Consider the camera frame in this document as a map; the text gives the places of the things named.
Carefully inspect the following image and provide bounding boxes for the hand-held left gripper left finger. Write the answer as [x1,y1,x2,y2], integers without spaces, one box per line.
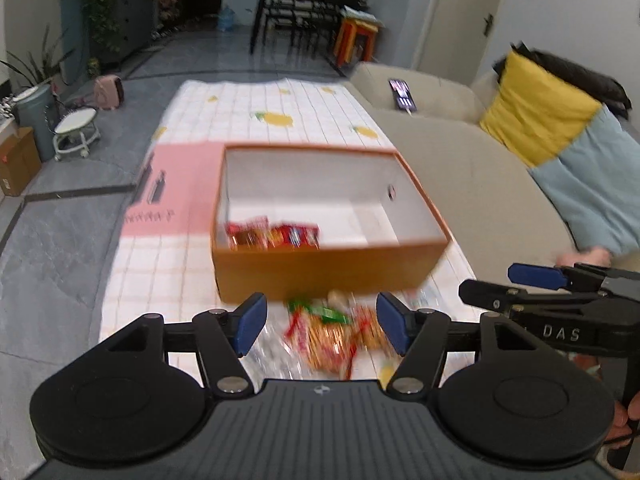
[102,292,269,397]

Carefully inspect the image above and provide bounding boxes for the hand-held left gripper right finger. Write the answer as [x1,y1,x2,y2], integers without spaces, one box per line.
[375,292,542,397]

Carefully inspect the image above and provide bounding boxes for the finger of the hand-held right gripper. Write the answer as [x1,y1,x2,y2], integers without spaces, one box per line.
[458,280,608,319]
[507,262,608,295]

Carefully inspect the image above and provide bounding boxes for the green snack packet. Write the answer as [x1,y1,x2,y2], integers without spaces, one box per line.
[286,299,352,325]

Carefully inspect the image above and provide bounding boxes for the red cracker packet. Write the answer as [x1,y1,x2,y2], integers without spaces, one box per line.
[283,309,362,380]

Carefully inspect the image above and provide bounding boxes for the orange cardboard box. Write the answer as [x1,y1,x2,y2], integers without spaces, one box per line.
[210,143,451,305]

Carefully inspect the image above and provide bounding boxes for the person's right hand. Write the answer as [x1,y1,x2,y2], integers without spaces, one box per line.
[613,391,640,431]

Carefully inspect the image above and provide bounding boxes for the small orange cracker packet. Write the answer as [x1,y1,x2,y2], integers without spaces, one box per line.
[352,305,390,354]

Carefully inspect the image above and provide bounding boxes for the bare foot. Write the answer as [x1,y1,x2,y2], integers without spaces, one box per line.
[554,247,614,269]

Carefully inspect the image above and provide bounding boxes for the red candy packet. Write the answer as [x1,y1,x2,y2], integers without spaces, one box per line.
[225,217,272,252]
[270,224,321,251]

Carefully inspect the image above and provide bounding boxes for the beige sofa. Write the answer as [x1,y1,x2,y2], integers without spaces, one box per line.
[345,60,640,311]

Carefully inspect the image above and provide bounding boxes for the yellow pillow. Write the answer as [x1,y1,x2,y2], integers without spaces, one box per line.
[478,50,604,169]

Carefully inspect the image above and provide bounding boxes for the black cloth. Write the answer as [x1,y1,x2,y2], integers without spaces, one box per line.
[492,42,634,122]

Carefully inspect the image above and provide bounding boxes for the smartphone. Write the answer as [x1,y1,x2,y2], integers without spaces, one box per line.
[388,77,419,114]

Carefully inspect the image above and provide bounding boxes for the white round rolling stool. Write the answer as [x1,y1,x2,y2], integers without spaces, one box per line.
[52,108,101,162]

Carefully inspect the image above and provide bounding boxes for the pink backpack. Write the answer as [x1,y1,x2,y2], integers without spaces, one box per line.
[93,74,125,112]

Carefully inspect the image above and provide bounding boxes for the brown cardboard carton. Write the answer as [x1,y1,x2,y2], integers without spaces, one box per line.
[0,127,42,197]

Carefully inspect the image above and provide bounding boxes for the orange stool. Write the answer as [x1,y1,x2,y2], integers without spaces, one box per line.
[332,10,382,69]

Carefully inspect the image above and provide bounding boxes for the grey bin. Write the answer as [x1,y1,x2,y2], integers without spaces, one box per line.
[13,83,59,162]

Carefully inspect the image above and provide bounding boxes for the dark dining chairs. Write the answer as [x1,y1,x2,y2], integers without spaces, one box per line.
[292,0,353,57]

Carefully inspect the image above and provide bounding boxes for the dark cabinet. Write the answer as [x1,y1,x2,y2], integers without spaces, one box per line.
[97,0,157,59]

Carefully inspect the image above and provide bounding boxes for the long leaf potted plant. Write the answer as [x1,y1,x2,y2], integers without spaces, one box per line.
[0,25,77,97]

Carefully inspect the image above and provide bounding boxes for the green climbing plant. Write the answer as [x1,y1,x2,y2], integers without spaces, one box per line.
[76,0,162,57]

